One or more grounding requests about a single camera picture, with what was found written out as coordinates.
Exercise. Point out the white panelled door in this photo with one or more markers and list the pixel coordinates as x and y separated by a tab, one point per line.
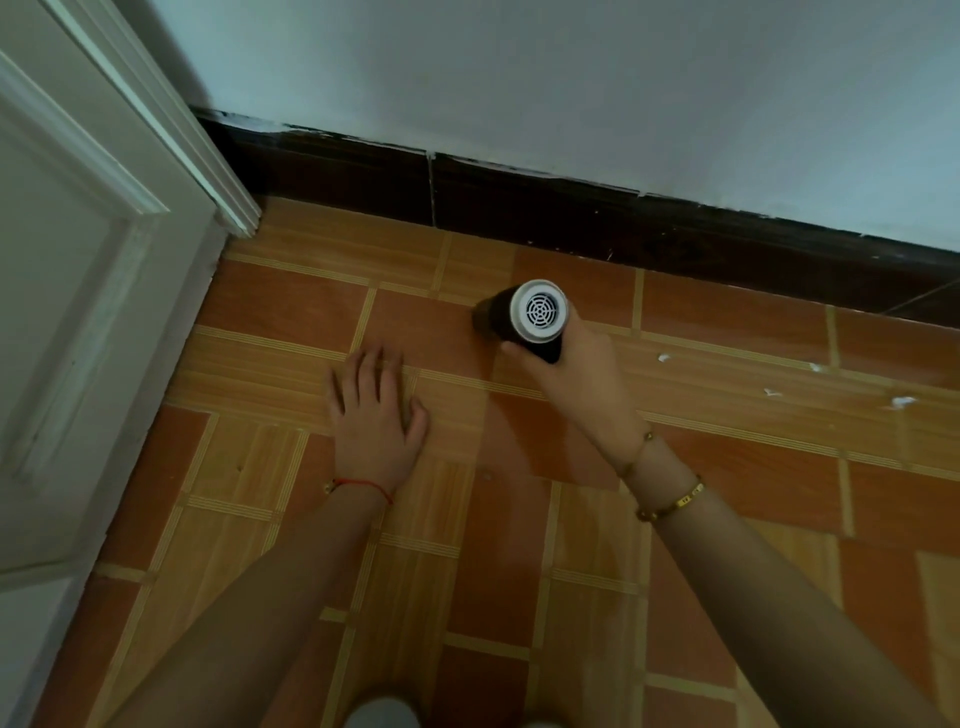
79	330

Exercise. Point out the person's right thumb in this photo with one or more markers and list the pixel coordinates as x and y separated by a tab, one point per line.
536	356

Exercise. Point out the white door frame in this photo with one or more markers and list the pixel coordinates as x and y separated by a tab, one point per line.
161	120

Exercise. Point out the person's white shoe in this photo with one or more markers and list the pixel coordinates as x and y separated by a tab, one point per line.
382	712

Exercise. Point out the person's left hand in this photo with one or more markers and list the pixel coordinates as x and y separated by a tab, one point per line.
373	441

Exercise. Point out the person's right hand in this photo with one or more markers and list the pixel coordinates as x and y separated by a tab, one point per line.
589	390

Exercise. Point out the dark baseboard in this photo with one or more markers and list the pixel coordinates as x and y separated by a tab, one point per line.
570	217

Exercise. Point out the black and white hair dryer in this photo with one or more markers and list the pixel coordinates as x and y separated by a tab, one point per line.
527	319

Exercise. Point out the person's left middle finger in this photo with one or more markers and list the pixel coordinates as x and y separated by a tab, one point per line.
369	379

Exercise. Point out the person's left forearm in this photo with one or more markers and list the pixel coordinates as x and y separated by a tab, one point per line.
247	607

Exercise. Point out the person's left thumb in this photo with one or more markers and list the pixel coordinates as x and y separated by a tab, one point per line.
418	421

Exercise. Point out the person's right forearm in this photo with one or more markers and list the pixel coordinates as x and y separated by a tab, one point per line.
780	600

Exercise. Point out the person's left little finger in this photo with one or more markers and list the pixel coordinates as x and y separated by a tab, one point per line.
334	401

